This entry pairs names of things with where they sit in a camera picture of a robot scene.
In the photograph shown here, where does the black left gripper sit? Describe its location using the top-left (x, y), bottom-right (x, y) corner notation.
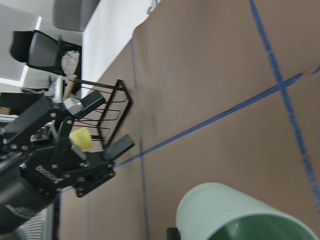
top-left (0, 90), bottom-right (135, 198)

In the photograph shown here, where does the black wire cup rack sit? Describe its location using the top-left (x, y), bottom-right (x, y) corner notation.
top-left (63, 76), bottom-right (133, 149)

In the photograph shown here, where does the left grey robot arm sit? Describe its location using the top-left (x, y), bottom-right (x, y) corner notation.
top-left (0, 90), bottom-right (134, 235)

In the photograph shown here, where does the yellow cup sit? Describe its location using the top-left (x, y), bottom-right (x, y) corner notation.
top-left (69, 127), bottom-right (93, 151)

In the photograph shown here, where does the pale green cup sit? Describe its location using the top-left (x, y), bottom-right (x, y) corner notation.
top-left (175, 182), bottom-right (318, 240)

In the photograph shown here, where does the black mesh office chair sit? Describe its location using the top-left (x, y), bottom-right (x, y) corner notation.
top-left (10, 30), bottom-right (82, 77)

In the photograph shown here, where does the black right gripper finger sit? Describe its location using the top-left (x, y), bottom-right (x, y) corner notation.
top-left (166, 227), bottom-right (181, 240)

